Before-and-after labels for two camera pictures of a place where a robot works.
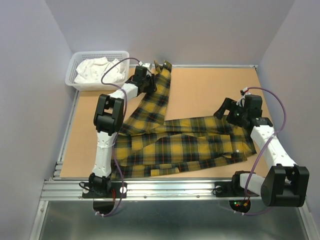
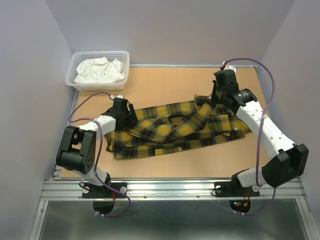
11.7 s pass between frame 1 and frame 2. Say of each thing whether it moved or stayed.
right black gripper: moved
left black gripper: moved
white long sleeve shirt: stayed
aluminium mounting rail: stayed
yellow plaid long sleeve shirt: moved
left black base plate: stayed
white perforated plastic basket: stayed
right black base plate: stayed
